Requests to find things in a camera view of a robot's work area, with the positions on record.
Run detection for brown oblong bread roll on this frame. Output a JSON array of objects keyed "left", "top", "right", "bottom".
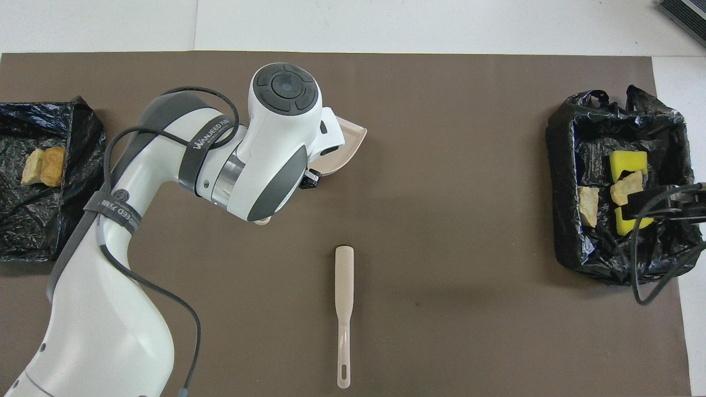
[{"left": 41, "top": 146, "right": 67, "bottom": 188}]

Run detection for open bin black bag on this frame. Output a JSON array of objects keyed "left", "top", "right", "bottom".
[{"left": 545, "top": 84, "right": 706, "bottom": 286}]

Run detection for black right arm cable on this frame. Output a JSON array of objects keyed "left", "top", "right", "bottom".
[{"left": 617, "top": 182, "right": 706, "bottom": 305}]

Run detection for beige plastic dustpan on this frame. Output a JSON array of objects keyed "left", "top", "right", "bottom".
[{"left": 255, "top": 116, "right": 368, "bottom": 227}]

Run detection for beige brush black bristles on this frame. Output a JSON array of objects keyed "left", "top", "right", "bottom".
[{"left": 334, "top": 246, "right": 355, "bottom": 389}]

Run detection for dark grey ribbed device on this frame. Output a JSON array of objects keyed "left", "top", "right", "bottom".
[{"left": 657, "top": 0, "right": 706, "bottom": 47}]

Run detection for bin covered black bag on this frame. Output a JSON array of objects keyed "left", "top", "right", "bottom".
[{"left": 0, "top": 96, "right": 107, "bottom": 262}]

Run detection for yellow blocky sponge piece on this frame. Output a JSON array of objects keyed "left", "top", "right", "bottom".
[{"left": 614, "top": 206, "right": 655, "bottom": 237}]

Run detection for beige food piece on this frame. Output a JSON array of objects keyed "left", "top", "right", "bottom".
[{"left": 21, "top": 148, "right": 46, "bottom": 186}]

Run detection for yellow notched sponge piece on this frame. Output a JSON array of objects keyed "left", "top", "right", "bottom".
[{"left": 609, "top": 150, "right": 649, "bottom": 183}]

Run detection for orange striped food piece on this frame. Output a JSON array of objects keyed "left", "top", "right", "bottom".
[{"left": 577, "top": 186, "right": 601, "bottom": 228}]

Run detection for pale translucent piece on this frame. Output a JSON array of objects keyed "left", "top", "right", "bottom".
[{"left": 609, "top": 170, "right": 645, "bottom": 207}]

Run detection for brown table mat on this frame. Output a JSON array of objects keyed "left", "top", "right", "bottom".
[{"left": 0, "top": 51, "right": 692, "bottom": 397}]

